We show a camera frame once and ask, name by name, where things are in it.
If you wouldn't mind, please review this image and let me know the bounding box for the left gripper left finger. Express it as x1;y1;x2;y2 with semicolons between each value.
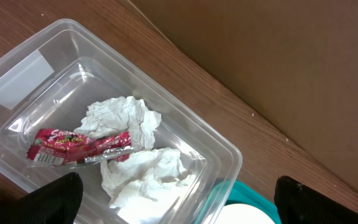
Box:
0;172;83;224

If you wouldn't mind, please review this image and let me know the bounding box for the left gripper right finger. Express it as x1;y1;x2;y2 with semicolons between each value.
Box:
274;176;358;224

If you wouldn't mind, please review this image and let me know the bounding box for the red snack wrapper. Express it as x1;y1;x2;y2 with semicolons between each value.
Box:
27;129;134;166

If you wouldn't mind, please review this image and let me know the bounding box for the large white plate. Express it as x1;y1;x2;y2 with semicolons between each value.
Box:
215;203;275;224

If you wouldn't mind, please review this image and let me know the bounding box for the white napkin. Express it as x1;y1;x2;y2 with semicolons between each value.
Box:
74;96;162;150
101;147;196;223

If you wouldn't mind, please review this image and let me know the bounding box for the teal serving tray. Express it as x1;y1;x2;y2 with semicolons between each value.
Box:
193;179;282;224

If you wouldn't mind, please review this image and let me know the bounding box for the clear plastic bin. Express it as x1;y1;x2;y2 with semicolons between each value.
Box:
0;19;242;223

